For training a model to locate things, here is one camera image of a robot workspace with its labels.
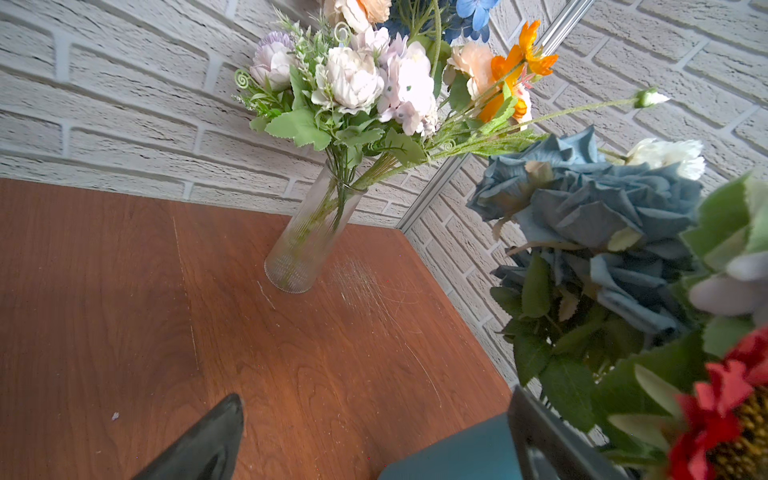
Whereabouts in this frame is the clear glass vase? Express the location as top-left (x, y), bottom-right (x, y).
top-left (264, 164), bottom-right (365, 294)

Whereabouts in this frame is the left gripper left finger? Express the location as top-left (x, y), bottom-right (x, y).
top-left (134, 393), bottom-right (244, 479)

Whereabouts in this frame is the dusty blue hydrangea stem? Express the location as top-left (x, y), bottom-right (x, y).
top-left (468, 128), bottom-right (703, 433)

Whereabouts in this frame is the peach rose flower stem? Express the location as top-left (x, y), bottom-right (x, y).
top-left (443, 41), bottom-right (533, 124)

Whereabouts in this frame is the white lilac bouquet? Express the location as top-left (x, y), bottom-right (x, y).
top-left (681, 174), bottom-right (767, 358)
top-left (234, 15), bottom-right (440, 182)

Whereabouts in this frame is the red gerbera flower stem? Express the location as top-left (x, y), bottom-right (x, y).
top-left (593, 326), bottom-right (768, 480)

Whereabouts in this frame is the orange yellow flower stem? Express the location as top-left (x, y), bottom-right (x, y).
top-left (489, 20), bottom-right (559, 124)

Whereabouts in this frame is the blue hydrangea flower stem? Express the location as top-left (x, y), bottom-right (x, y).
top-left (383, 0), bottom-right (502, 79)

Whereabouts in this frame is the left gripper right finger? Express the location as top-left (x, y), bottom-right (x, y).
top-left (508, 386), bottom-right (626, 479)

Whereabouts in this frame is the teal ceramic vase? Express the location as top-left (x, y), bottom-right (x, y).
top-left (378, 413), bottom-right (523, 480)

